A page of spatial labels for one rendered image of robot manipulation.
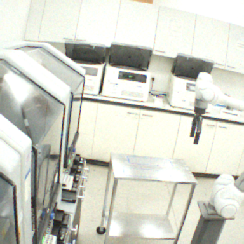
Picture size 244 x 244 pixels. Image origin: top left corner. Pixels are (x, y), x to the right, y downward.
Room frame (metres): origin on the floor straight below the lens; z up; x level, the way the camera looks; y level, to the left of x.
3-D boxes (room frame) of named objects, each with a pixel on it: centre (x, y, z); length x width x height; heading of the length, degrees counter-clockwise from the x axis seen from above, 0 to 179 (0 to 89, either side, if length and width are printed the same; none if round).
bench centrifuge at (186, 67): (4.55, -0.82, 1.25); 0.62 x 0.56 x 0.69; 2
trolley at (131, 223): (2.42, -0.28, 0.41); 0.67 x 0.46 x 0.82; 98
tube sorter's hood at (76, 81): (2.12, 0.54, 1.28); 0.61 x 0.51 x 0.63; 2
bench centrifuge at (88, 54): (4.49, 0.61, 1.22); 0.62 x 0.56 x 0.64; 0
